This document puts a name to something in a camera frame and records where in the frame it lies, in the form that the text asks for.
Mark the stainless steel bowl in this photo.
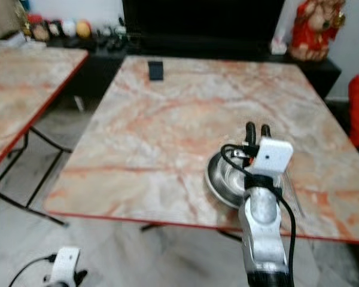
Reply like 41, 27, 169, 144
205, 148, 253, 210

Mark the small white pink box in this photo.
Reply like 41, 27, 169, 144
270, 38, 290, 56

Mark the marble top folding table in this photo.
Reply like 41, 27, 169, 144
43, 56, 359, 244
0, 46, 89, 227

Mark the red fortune god figurine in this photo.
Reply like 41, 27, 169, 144
289, 0, 343, 63

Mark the small black stand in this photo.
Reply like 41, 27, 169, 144
148, 60, 165, 82

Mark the black television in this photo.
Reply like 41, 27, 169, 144
123, 0, 287, 42

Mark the light wooden cabinet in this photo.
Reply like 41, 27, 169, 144
0, 0, 26, 44

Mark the black television console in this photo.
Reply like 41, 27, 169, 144
75, 35, 342, 101

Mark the dark pen holder cup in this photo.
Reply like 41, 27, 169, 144
112, 17, 127, 51

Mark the red lidded glass jar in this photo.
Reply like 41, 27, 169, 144
28, 15, 48, 42

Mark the black and white egg figure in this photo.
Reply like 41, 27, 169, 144
47, 20, 62, 39

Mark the yellow egg figure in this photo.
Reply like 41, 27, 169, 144
76, 19, 92, 39

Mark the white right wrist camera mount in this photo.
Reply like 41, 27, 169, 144
253, 137, 294, 178

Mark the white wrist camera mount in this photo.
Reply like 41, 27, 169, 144
253, 137, 294, 178
51, 247, 81, 284

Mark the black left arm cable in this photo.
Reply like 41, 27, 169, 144
8, 254, 57, 287

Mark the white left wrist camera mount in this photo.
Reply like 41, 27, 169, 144
51, 247, 81, 284

